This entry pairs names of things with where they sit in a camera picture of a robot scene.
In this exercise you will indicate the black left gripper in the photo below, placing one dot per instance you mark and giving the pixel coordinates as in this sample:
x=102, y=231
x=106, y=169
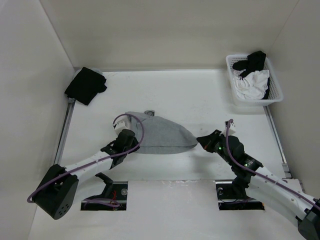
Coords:
x=135, y=144

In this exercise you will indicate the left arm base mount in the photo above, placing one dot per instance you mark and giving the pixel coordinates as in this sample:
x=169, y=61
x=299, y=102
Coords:
x=113, y=197

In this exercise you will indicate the grey tank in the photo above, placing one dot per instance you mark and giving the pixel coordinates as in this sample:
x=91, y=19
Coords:
x=160, y=136
x=97, y=70

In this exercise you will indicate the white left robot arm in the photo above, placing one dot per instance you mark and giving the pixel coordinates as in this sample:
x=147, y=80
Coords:
x=58, y=189

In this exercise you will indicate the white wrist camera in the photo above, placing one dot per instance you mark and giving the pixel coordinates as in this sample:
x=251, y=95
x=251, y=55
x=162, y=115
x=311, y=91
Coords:
x=230, y=127
x=123, y=123

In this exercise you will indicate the black tank top in basket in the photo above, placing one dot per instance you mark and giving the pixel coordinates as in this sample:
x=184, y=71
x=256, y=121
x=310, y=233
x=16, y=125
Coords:
x=255, y=62

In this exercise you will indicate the white plastic basket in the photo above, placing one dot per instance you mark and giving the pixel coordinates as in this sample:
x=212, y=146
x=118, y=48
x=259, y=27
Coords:
x=275, y=93

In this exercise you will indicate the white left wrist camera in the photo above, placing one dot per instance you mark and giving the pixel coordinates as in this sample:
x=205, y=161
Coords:
x=123, y=123

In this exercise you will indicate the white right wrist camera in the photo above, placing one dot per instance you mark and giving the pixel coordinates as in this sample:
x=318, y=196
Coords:
x=230, y=127

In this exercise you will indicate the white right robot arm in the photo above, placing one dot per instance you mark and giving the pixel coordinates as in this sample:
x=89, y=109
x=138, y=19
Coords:
x=258, y=183

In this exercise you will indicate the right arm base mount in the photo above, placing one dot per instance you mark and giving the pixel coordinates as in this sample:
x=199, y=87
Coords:
x=231, y=196

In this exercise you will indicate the folded grey tank top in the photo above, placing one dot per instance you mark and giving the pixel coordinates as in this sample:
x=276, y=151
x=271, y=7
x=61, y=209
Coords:
x=97, y=70

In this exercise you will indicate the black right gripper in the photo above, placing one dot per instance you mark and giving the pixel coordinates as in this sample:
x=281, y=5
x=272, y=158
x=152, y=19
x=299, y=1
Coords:
x=207, y=141

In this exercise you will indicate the white tank top in basket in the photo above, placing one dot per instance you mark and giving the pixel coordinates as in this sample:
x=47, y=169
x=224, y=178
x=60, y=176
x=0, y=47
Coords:
x=255, y=86

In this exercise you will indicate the folded black tank top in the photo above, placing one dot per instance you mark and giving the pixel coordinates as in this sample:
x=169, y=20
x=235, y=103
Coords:
x=85, y=85

